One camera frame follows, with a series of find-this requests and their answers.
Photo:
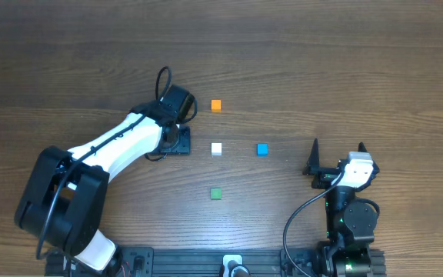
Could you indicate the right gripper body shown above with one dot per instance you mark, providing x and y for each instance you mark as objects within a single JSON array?
[{"x": 321, "y": 177}]

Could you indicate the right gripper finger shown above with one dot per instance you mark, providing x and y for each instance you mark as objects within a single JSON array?
[
  {"x": 362, "y": 148},
  {"x": 314, "y": 157}
]

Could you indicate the blue cube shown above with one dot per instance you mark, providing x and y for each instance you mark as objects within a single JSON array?
[{"x": 262, "y": 149}]

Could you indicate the green cube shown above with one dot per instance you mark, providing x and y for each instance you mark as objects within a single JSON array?
[{"x": 215, "y": 193}]

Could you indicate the orange cube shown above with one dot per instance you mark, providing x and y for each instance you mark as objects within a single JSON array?
[{"x": 216, "y": 105}]

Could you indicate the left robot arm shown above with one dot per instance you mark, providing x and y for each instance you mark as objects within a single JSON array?
[{"x": 129, "y": 142}]

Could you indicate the white cube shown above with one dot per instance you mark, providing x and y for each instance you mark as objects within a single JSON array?
[{"x": 216, "y": 149}]

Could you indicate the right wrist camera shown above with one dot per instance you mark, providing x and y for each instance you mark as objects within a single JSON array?
[{"x": 356, "y": 169}]

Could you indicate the mounting rail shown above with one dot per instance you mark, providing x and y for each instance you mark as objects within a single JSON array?
[{"x": 190, "y": 263}]

